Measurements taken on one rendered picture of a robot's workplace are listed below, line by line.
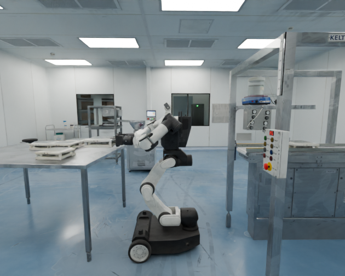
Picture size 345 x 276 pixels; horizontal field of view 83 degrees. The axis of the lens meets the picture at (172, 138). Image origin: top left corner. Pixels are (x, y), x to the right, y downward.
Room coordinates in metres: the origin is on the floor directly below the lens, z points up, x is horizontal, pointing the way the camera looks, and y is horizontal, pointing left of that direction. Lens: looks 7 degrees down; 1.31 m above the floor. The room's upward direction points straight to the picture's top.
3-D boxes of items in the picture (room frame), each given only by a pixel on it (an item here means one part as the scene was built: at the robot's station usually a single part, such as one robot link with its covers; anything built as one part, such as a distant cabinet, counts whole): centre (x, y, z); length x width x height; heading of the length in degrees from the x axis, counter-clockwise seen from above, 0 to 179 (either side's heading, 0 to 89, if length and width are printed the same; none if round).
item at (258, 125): (1.85, -0.79, 1.25); 0.22 x 0.11 x 0.20; 90
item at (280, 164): (1.12, -0.60, 1.08); 0.17 x 0.06 x 0.26; 0
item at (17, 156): (2.16, 1.42, 0.87); 1.50 x 1.10 x 0.04; 86
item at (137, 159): (4.51, 0.71, 0.38); 0.63 x 0.57 x 0.76; 91
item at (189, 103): (7.10, -0.65, 1.43); 1.38 x 0.01 x 1.16; 91
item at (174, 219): (1.87, 0.03, 0.28); 0.21 x 0.20 x 0.13; 92
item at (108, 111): (5.03, 1.48, 0.75); 1.43 x 1.06 x 1.50; 91
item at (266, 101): (1.94, -0.81, 1.43); 0.21 x 0.20 x 0.09; 0
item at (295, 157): (1.98, -1.37, 0.88); 1.30 x 0.29 x 0.10; 90
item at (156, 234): (1.87, 0.06, 0.19); 0.64 x 0.52 x 0.33; 92
